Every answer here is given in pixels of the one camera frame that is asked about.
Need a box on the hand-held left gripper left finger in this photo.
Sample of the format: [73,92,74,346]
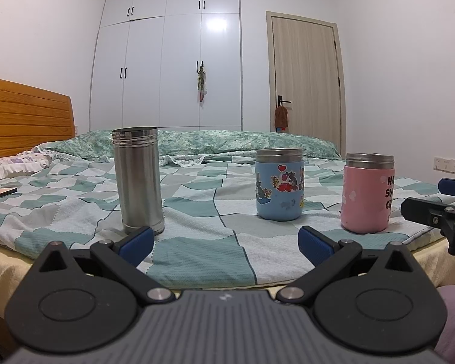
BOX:
[32,226,176,307]

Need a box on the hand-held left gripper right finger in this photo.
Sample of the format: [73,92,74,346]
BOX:
[278,225,421,306]

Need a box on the pink cup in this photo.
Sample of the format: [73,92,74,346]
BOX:
[340,153,396,234]

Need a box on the tall steel cup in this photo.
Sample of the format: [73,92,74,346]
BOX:
[111,126,166,236]

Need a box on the blue cartoon cup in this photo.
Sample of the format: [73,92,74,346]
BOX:
[255,149,305,221]

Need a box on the green checkered blanket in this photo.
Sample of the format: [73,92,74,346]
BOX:
[0,148,446,287]

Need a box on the green floral quilt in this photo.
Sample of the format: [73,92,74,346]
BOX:
[42,129,342,167]

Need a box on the brown hanging cloth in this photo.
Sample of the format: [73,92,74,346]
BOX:
[275,105,290,133]

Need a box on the yellow bed sheet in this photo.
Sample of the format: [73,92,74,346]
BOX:
[0,231,455,312]

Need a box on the frilled floral pillow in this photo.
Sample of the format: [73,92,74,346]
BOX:
[0,148,56,190]

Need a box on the light wooden door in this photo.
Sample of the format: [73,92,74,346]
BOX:
[266,11,345,158]

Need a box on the wooden headboard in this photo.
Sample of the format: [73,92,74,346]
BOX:
[0,76,78,160]

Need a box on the hanging ornament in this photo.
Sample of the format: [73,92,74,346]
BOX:
[196,61,207,107]

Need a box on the white wardrobe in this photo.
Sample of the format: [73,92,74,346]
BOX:
[89,0,243,131]

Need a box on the white wall socket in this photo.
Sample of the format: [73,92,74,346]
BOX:
[433,156,455,172]

